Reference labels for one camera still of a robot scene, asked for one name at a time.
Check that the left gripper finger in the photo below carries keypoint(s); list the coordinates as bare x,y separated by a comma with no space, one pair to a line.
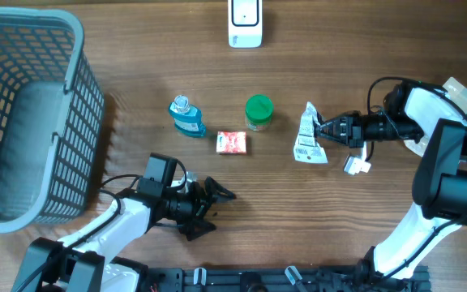
196,228
217,193

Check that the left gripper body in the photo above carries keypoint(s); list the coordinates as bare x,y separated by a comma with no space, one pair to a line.
190,204

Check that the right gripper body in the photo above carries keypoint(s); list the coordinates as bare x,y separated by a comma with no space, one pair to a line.
368,127

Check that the black red snack wrapper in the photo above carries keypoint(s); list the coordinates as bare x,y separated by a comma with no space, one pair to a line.
306,148

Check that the red snack packet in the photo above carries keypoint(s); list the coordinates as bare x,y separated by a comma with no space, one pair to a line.
231,142

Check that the white long pouch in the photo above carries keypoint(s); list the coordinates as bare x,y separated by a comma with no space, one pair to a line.
426,109

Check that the blue mouthwash bottle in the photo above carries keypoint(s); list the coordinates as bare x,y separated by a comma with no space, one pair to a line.
187,118

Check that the green lid jar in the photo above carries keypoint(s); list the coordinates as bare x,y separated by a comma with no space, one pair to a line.
258,112

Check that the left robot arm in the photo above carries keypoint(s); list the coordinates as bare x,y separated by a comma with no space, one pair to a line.
88,260

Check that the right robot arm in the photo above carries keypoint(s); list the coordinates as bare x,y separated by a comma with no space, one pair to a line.
439,187

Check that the white barcode scanner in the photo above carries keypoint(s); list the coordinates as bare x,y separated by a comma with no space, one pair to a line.
245,23

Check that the grey plastic mesh basket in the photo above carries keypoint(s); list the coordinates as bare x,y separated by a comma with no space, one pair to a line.
51,114

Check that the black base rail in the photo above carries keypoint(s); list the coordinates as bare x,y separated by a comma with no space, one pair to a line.
322,279

